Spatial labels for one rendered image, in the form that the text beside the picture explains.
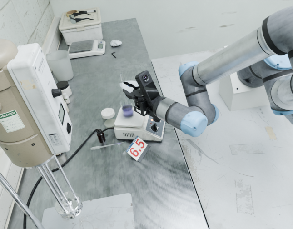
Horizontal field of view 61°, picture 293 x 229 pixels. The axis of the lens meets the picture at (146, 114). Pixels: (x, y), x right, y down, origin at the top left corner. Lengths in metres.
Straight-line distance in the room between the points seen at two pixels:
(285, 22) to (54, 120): 0.49
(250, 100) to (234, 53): 0.53
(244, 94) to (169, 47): 1.47
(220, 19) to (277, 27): 1.97
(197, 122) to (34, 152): 0.44
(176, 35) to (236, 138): 1.59
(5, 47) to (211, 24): 2.25
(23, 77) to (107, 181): 0.61
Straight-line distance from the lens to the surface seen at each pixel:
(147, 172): 0.95
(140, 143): 1.01
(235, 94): 1.14
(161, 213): 0.86
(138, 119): 1.02
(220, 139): 1.06
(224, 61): 0.71
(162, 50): 2.51
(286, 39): 0.60
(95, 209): 0.89
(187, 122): 0.73
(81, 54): 1.78
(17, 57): 0.43
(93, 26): 1.94
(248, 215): 0.88
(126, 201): 0.88
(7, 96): 0.44
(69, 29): 1.96
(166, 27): 2.43
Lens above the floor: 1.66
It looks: 40 degrees down
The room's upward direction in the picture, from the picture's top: 7 degrees counter-clockwise
